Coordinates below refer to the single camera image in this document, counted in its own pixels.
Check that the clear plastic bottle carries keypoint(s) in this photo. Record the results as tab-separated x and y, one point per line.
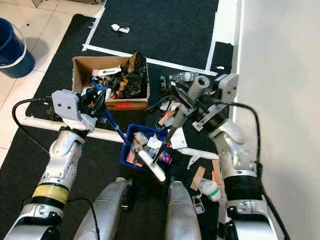
182	76

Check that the crumpled white paper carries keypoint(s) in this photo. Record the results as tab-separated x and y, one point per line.
120	28

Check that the silver right robot leg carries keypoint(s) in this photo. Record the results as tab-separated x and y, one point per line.
184	215

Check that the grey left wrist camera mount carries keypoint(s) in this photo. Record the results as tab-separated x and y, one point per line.
67	107

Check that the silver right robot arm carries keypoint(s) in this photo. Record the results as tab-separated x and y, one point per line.
237	160

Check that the white carton with black label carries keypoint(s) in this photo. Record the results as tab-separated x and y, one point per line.
106	71

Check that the purple snack packet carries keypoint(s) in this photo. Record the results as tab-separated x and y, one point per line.
165	158

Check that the white cup with green band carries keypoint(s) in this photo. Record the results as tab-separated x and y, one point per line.
209	191

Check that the brown cardboard piece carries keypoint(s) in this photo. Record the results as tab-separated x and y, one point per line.
216	171
198	178

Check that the white paper sheet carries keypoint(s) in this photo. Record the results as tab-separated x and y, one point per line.
178	138

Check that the black and gold bag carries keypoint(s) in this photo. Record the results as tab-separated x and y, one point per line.
134	76

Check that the brown cardboard box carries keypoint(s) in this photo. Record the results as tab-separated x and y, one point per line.
82	70

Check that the silver left robot leg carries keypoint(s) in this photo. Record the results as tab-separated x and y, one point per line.
107	212

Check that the silver robot leg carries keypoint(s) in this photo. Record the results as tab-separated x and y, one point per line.
107	212
184	215

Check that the blue plastic bucket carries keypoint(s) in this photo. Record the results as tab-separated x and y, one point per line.
15	50

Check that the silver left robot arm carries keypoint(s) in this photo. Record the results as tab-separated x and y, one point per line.
62	165

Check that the long white plastic strip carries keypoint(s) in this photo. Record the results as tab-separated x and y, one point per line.
200	152

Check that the blue plastic dustpan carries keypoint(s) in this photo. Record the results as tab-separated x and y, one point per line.
142	145

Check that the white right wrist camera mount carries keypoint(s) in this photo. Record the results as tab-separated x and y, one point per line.
229	86

